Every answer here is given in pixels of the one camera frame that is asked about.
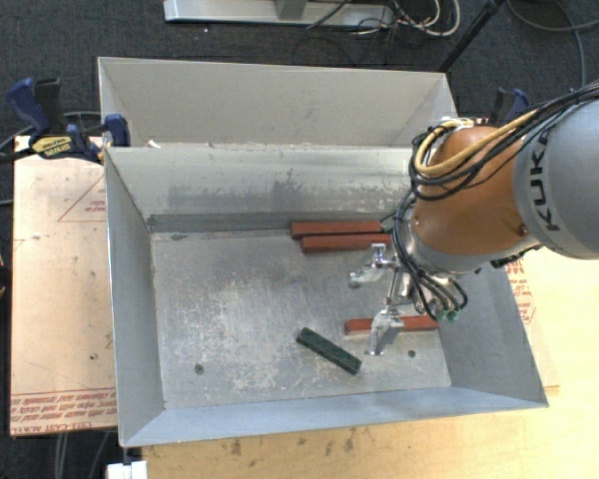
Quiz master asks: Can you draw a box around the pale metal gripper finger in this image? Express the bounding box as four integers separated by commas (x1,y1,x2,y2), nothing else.
347,242,398,289
367,306,406,358

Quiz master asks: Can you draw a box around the red-brown flat block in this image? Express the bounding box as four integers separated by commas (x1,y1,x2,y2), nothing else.
342,314,441,338
299,233,393,255
289,220,385,240

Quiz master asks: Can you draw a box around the dark green flat block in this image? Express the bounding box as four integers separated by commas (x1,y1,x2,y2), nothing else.
295,326,363,376

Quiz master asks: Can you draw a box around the grey metal bin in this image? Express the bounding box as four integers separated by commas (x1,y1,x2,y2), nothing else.
97,56,550,449

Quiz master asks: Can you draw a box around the brown cardboard board, red print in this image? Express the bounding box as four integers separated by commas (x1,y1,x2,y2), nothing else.
9,135,561,439

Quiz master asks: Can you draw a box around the black cylinder on white bracket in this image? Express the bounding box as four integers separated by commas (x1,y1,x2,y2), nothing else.
488,250,526,269

